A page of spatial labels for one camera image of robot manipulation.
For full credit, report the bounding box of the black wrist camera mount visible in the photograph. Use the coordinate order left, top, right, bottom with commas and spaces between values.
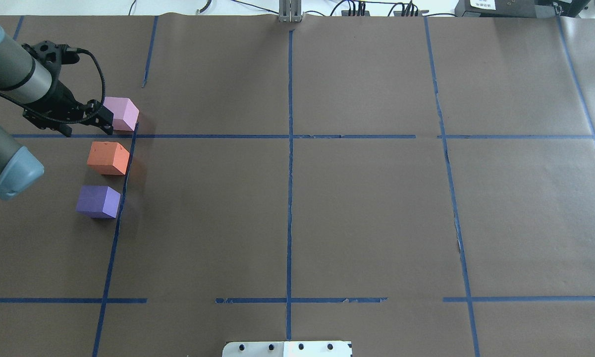
22, 41, 80, 79

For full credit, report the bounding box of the grey aluminium post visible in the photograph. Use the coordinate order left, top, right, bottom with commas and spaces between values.
278, 0, 303, 23

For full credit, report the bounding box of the purple foam cube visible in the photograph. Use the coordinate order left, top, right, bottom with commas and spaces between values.
75, 185, 121, 219

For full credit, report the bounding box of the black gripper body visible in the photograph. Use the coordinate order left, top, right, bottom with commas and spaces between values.
23, 82, 100, 123

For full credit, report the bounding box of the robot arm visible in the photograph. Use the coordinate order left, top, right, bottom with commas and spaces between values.
0, 25, 114, 201

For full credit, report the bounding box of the black device box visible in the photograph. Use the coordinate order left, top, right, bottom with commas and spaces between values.
454, 0, 590, 18

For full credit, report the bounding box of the orange foam cube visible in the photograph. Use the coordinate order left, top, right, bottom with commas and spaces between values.
87, 141, 130, 176

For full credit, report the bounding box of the pink foam cube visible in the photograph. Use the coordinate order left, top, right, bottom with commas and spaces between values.
104, 97, 140, 131

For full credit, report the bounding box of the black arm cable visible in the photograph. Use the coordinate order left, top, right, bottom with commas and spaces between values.
0, 48, 107, 122

